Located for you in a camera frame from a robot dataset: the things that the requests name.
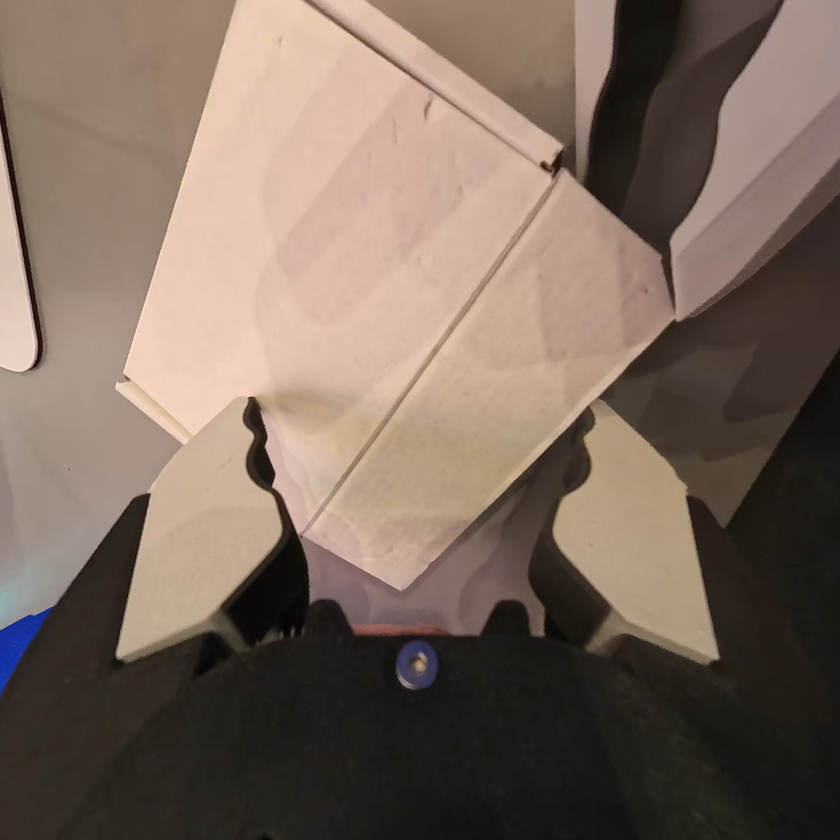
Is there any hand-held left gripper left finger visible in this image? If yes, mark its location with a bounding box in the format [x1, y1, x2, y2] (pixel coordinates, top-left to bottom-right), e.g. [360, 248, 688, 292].
[115, 395, 311, 662]

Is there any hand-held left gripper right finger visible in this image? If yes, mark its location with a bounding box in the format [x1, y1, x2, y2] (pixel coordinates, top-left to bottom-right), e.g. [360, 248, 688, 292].
[533, 402, 718, 665]

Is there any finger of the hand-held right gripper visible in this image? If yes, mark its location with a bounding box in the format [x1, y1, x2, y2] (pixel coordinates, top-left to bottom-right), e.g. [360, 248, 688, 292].
[668, 0, 840, 324]
[574, 0, 681, 219]

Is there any blue plastic bin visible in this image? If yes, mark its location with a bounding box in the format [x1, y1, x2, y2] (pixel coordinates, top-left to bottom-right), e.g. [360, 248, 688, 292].
[0, 607, 55, 693]

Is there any white cardboard box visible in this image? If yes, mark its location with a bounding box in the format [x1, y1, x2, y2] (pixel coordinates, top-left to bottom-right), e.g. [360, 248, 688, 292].
[115, 0, 677, 592]

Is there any white lamp base plate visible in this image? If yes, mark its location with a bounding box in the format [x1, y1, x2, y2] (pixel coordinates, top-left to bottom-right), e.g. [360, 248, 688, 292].
[0, 85, 45, 375]

